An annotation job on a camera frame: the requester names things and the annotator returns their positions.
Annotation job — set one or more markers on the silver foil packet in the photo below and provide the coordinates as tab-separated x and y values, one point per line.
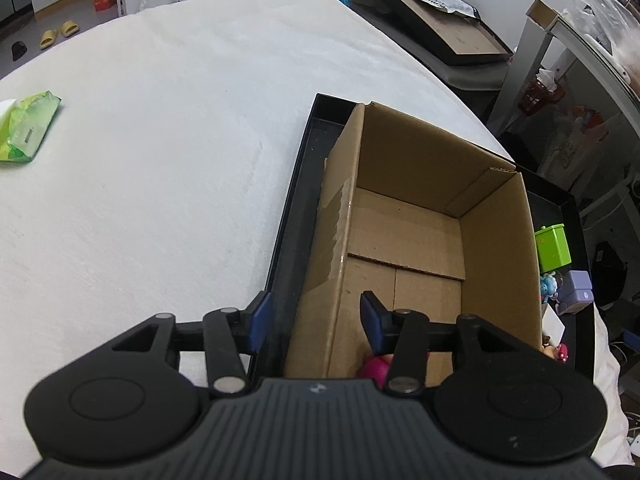
456	7

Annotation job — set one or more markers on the green toy house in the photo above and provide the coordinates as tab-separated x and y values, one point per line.
552	248

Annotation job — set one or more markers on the white charger plug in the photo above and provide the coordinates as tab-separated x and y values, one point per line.
552	326

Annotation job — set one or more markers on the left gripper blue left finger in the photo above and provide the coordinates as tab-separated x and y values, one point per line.
257	320

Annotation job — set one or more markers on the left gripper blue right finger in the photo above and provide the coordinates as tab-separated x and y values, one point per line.
377	323

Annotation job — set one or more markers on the clear plastic bag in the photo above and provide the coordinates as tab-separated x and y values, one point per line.
613	31

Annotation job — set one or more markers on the brown cardboard box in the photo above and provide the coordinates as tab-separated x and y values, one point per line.
425	220

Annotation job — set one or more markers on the red plastic basket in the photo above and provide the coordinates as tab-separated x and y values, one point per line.
537	96

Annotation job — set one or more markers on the green wet wipes pack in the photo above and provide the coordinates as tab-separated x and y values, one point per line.
24	124

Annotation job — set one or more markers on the black picture frame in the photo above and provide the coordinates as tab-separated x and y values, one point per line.
453	37

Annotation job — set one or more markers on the red blue crab figurine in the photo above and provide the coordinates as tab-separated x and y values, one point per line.
548	287

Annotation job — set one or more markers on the black shallow tray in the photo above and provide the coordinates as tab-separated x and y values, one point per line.
548	203

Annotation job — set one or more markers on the yellow slipper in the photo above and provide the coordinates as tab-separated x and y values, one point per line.
48	39
69	28

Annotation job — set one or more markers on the grey curved desk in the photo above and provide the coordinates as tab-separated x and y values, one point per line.
543	24

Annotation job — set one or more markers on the purple toy armchair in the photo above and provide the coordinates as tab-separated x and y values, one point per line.
575	292

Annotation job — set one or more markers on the pink doll figurine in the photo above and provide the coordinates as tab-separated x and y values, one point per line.
377	368

